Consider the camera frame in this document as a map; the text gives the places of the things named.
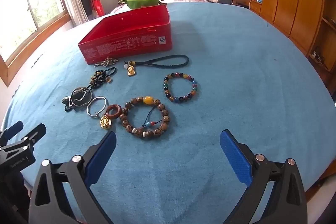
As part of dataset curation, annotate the red tin box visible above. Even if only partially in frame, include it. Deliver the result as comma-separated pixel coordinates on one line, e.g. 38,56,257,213
77,4,173,65

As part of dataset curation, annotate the brown ring with gold pendant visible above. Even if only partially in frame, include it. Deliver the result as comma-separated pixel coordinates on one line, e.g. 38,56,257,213
99,104,123,131

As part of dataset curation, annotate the wooden shelf unit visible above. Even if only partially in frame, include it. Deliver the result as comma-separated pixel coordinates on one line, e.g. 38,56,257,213
307,4,336,72

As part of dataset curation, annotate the blue braided cord gold pendant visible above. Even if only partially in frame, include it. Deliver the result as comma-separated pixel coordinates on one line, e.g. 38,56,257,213
124,54,190,77

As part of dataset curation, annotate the black bead necklace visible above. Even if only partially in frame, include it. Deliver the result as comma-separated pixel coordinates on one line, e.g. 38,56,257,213
64,67,117,113

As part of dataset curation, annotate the person's left forearm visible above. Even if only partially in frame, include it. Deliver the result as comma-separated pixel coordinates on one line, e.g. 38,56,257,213
0,174,31,224

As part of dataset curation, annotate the brown wooden bead bracelet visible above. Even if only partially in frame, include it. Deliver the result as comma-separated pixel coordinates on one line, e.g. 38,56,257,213
119,95,171,138

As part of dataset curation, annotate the multicolour bead bracelet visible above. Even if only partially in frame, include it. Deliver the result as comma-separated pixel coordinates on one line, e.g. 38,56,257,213
163,72,198,104

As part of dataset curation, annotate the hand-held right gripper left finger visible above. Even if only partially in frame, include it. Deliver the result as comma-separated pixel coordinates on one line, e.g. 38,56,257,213
28,131,117,224

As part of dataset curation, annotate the red bag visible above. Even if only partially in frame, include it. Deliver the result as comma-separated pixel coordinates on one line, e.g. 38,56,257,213
91,0,105,17

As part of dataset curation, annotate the metal chain bracelet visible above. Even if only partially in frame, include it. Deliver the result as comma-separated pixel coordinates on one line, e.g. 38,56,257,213
94,56,119,67

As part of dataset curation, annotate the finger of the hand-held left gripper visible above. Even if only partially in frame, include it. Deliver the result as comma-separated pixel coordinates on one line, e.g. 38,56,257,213
0,121,24,146
16,123,47,155

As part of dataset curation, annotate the large wooden frame window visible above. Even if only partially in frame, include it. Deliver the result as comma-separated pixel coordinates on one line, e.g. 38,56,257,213
0,0,71,85

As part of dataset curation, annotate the silver bangle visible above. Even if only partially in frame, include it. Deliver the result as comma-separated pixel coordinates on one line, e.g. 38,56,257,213
87,96,108,118

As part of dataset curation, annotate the wooden desk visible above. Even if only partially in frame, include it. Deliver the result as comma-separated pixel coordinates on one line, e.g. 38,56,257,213
231,0,263,14

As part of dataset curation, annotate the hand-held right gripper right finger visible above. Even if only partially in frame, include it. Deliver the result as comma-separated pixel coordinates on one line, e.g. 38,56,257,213
220,130,308,224

